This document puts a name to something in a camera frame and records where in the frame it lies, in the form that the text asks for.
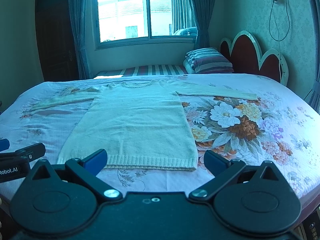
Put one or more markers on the floral white bed sheet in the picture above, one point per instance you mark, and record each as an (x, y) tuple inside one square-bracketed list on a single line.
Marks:
[(278, 126)]

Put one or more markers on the striped mattress sheet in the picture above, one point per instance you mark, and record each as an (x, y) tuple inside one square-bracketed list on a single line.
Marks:
[(155, 69)]

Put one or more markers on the window with frame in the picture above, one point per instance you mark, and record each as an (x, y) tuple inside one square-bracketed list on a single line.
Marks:
[(130, 22)]

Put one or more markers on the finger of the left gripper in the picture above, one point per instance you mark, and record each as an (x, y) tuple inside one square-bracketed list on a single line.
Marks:
[(4, 144), (32, 152)]

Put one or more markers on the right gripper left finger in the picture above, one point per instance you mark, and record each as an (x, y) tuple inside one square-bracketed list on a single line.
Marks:
[(84, 172)]

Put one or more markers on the striped folded quilt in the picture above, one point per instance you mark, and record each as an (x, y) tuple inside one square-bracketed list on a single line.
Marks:
[(209, 61)]

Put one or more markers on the blue curtain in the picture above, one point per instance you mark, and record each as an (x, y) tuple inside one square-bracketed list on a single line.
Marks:
[(202, 13), (78, 15)]

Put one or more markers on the left blue curtain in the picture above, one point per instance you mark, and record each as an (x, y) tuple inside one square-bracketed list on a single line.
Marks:
[(78, 15)]

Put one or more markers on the white pillow under quilt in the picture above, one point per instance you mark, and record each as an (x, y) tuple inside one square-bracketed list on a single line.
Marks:
[(188, 67)]

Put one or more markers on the right blue curtain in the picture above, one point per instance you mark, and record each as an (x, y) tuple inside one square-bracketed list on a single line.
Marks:
[(202, 13)]

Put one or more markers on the cream knit sweater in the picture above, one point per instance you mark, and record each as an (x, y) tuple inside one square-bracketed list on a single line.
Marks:
[(138, 124)]

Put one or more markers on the blue bundle on windowsill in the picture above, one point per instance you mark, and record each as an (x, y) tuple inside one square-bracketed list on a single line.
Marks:
[(191, 31)]

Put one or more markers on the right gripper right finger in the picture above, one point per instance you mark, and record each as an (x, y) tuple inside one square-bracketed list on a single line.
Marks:
[(224, 171)]

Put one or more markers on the red scalloped headboard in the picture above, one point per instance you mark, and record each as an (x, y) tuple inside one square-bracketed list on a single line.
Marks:
[(245, 54)]

